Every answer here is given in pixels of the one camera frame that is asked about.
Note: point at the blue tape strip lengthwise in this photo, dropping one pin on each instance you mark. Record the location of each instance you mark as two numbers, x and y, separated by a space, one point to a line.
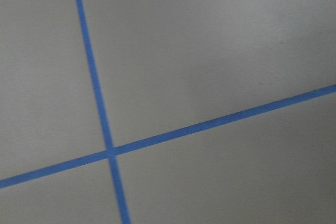
103 118

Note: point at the blue tape strip crossing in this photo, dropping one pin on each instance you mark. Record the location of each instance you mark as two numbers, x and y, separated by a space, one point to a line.
146 142

